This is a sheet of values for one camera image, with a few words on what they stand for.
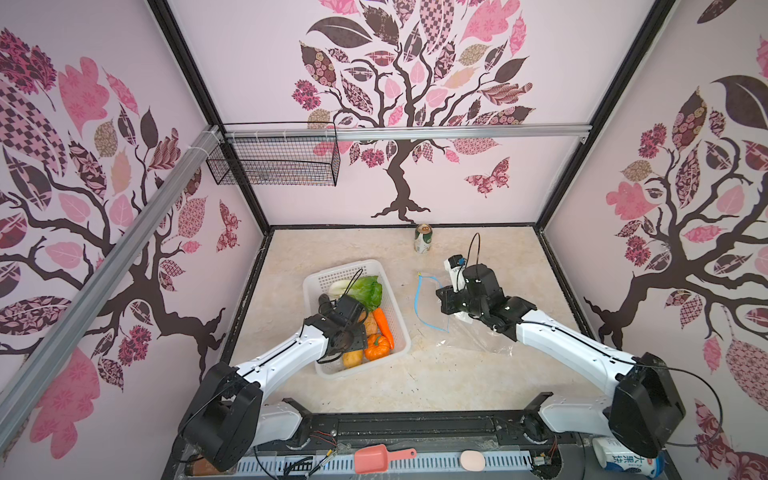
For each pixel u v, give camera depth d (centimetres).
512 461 70
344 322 67
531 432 65
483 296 61
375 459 70
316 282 94
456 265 72
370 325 87
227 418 41
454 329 83
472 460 70
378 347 83
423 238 104
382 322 91
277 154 95
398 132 93
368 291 88
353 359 81
